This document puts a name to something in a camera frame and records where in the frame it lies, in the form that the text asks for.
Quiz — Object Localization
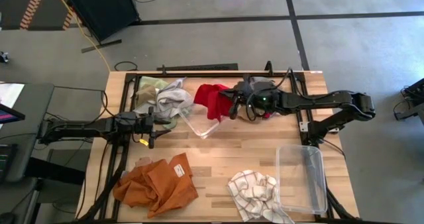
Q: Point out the pale olive towel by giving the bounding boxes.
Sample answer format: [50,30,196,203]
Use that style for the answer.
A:
[138,76,169,91]

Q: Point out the pale grey towel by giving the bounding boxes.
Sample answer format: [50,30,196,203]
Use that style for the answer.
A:
[248,76,276,85]

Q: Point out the black orange striped mat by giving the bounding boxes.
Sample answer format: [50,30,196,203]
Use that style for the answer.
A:
[0,0,79,31]

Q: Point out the dark tablet screen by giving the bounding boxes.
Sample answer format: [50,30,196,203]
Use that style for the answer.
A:
[0,143,18,185]

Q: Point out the black curtain panel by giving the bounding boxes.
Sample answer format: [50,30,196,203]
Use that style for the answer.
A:
[59,0,140,54]

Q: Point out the dark olive towel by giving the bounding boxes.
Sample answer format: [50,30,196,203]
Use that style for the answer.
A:
[134,85,158,108]

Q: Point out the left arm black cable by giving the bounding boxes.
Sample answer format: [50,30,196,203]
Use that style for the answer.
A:
[44,84,110,142]

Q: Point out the clear plastic bin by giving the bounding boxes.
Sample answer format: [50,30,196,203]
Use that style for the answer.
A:
[275,144,329,215]
[177,96,233,140]

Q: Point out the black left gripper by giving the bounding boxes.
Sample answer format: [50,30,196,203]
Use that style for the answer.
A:
[132,106,172,149]

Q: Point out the grey and green cloths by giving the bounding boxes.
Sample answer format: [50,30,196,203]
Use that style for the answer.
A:
[133,78,195,119]

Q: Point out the light green towel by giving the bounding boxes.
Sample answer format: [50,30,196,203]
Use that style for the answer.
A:
[161,117,179,131]

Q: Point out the white checked towel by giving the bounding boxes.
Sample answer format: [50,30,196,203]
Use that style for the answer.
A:
[227,169,295,224]

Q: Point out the black flat bar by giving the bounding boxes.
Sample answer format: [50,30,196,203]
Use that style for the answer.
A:
[156,63,239,72]

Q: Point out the laptop with pink screen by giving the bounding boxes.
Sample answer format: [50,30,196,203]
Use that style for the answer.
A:
[0,103,27,125]

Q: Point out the black table frame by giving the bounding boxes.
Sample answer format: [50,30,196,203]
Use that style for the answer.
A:
[78,60,365,224]

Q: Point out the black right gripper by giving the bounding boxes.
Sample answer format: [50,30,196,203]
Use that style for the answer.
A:
[219,74,282,121]

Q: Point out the black equipment with cables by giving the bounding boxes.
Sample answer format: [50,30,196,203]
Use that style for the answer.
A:
[393,77,424,123]

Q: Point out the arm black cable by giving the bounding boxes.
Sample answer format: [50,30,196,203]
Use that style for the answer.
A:
[44,84,110,142]
[244,67,301,123]

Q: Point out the yellow cable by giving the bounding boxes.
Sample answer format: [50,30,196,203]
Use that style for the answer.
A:
[49,0,112,73]

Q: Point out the grey desk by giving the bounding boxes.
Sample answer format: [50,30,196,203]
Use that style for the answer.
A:
[0,82,56,184]

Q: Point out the black floor cable loop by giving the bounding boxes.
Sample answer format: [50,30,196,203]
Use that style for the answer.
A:
[114,60,139,72]

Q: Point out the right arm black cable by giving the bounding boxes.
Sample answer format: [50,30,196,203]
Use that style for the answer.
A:
[244,67,301,123]

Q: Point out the clothes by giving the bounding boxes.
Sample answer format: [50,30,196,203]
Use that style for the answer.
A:
[112,152,199,219]

